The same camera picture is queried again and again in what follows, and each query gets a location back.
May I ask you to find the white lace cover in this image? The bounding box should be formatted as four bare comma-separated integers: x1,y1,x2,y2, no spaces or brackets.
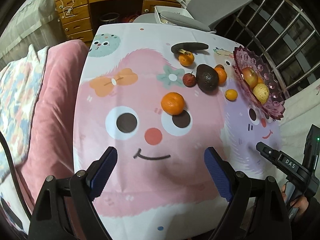
1,0,66,68

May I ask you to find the small yellow kumquat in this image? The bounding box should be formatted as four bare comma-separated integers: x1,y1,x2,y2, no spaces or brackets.
225,89,238,101

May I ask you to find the cartoon printed tablecloth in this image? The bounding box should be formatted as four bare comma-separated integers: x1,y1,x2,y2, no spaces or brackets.
73,23,281,239

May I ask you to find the grey office chair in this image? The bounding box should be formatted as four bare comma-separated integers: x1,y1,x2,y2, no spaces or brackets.
134,0,253,33

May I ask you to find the white storage box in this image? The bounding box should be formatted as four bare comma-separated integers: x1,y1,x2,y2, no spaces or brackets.
154,5,193,25

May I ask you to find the pink blanket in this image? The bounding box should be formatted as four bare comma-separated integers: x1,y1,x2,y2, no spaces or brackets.
17,40,88,209

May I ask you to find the person's right hand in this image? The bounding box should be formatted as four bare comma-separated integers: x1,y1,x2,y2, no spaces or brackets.
281,184,309,220

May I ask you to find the pink glass fruit bowl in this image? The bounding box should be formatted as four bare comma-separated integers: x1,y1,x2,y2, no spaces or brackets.
233,46,285,120

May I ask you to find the white butterfly curtain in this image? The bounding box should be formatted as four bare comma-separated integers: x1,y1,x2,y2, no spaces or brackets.
279,80,320,158

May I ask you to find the black waste basket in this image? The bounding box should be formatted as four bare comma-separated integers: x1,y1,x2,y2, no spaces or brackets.
100,12,120,24

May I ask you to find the small dark red fruit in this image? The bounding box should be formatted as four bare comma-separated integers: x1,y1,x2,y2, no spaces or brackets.
215,64,225,69

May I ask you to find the red apple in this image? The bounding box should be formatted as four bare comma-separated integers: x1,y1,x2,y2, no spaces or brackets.
242,67,258,89

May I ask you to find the metal window grille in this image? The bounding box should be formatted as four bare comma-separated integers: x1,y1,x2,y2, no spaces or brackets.
216,0,319,98

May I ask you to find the black cable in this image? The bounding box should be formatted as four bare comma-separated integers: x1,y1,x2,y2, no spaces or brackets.
0,130,33,221

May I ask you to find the dark avocado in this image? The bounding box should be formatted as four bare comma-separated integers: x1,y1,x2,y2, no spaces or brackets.
196,64,219,93

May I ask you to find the wrinkled brown red fruit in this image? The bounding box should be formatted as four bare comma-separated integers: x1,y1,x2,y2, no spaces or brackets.
182,73,197,87

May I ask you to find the floral quilt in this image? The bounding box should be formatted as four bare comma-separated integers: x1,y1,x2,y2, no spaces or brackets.
1,44,49,166

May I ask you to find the small orange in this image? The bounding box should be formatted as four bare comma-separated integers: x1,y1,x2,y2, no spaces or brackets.
178,51,195,67

